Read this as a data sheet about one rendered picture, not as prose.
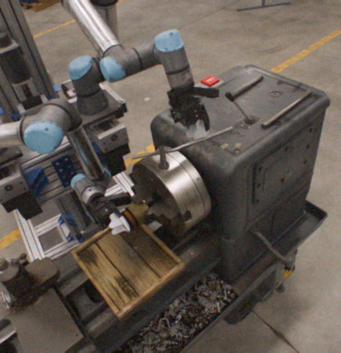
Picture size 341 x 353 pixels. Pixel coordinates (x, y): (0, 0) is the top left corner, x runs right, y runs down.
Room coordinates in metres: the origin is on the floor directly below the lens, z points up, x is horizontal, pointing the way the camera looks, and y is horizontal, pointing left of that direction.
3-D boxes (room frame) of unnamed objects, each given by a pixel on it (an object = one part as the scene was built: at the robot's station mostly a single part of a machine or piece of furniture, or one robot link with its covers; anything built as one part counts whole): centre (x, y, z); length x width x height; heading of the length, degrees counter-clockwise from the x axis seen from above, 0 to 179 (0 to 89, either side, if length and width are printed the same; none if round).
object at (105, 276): (0.78, 0.23, 0.89); 0.36 x 0.30 x 0.04; 32
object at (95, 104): (1.48, 0.30, 1.21); 0.15 x 0.15 x 0.10
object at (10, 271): (0.66, 0.57, 1.13); 0.08 x 0.08 x 0.03
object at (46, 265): (0.67, 0.55, 0.99); 0.20 x 0.10 x 0.05; 122
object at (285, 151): (1.14, -0.31, 1.06); 0.59 x 0.48 x 0.39; 122
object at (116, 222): (0.79, 0.21, 1.10); 0.09 x 0.06 x 0.03; 31
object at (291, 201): (1.13, -0.31, 0.43); 0.60 x 0.48 x 0.86; 122
